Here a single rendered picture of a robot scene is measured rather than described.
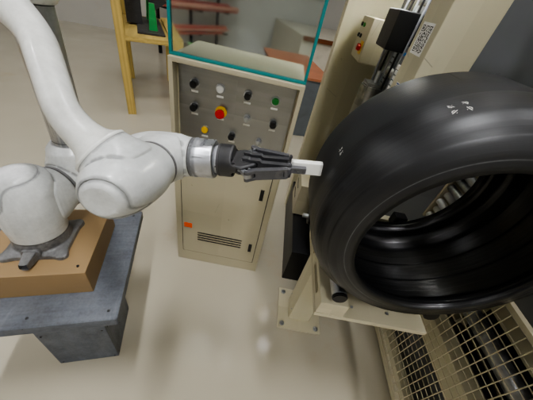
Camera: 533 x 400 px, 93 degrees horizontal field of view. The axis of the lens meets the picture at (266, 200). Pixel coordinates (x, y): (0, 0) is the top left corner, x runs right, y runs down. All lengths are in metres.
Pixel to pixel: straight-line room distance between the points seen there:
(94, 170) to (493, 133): 0.60
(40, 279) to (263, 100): 1.01
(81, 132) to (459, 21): 0.84
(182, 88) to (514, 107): 1.08
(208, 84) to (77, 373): 1.46
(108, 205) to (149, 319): 1.32
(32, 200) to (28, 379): 1.02
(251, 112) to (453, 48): 0.73
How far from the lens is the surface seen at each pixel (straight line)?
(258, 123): 1.22
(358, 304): 0.96
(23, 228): 1.01
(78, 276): 1.02
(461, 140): 0.51
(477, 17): 0.89
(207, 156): 0.57
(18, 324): 1.12
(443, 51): 0.87
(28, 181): 0.96
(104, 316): 1.04
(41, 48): 0.65
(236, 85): 1.18
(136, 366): 1.64
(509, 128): 0.54
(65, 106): 0.54
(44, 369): 1.77
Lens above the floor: 1.54
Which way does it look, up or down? 39 degrees down
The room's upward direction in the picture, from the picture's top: 14 degrees clockwise
